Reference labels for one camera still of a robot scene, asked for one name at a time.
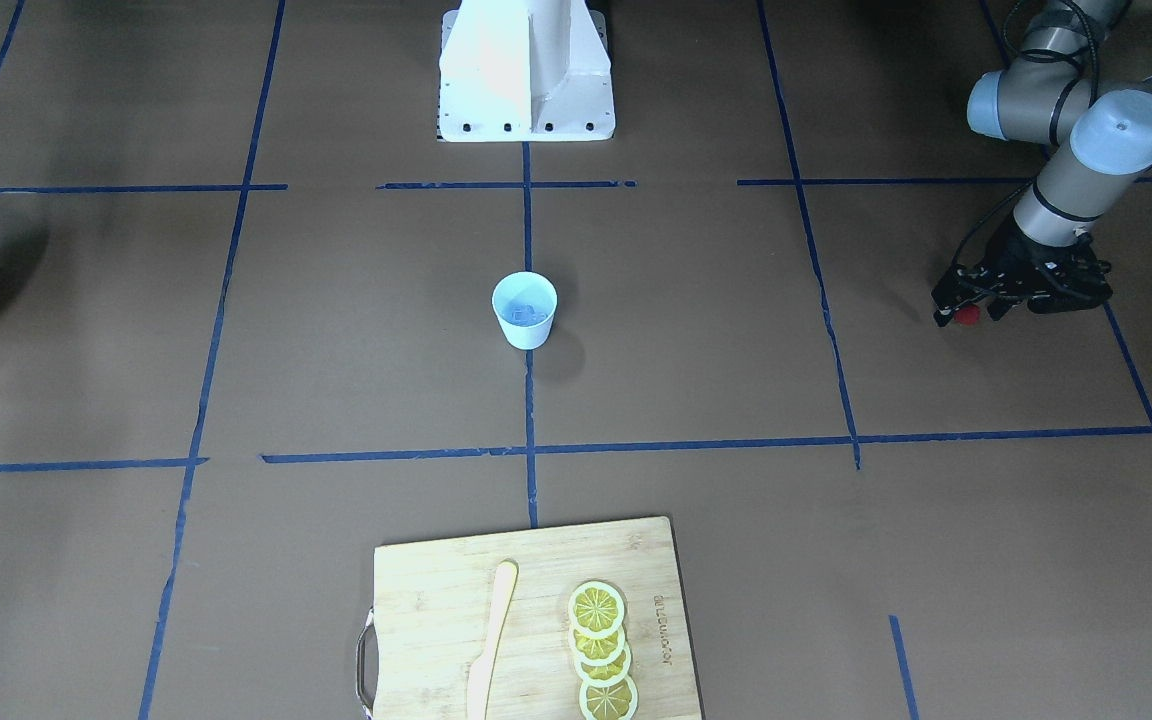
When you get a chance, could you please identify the yellow plastic knife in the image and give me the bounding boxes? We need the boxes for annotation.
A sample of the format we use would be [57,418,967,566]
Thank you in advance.
[465,559,518,719]

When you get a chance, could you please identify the white pedestal column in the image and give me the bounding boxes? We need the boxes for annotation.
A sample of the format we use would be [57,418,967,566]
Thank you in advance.
[435,1,616,143]

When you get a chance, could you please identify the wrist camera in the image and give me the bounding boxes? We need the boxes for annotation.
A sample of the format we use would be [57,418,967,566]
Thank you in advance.
[1026,247,1114,314]

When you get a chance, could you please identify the wooden cutting board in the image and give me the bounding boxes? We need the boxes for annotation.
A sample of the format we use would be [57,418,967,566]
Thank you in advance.
[357,516,703,719]

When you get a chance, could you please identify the light blue cup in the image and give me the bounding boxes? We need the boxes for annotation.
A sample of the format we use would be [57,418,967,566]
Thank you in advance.
[492,272,558,351]

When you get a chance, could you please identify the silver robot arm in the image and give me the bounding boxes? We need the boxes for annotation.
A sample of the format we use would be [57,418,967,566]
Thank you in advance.
[931,1,1152,327]

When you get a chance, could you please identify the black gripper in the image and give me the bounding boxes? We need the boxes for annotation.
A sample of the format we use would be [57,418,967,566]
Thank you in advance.
[931,222,1085,327]

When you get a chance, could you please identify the red strawberry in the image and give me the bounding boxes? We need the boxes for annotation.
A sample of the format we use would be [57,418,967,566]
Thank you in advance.
[954,304,980,327]

